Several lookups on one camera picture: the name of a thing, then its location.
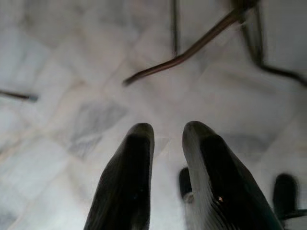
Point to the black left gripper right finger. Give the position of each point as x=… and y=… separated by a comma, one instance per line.
x=223, y=182

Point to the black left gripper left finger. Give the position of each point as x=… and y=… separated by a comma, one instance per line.
x=127, y=182

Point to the black robot foot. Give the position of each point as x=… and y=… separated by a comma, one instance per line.
x=184, y=182
x=285, y=194

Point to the chair with thin legs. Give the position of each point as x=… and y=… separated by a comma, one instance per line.
x=182, y=57

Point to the thin dark chair leg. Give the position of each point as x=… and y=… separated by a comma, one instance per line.
x=21, y=96

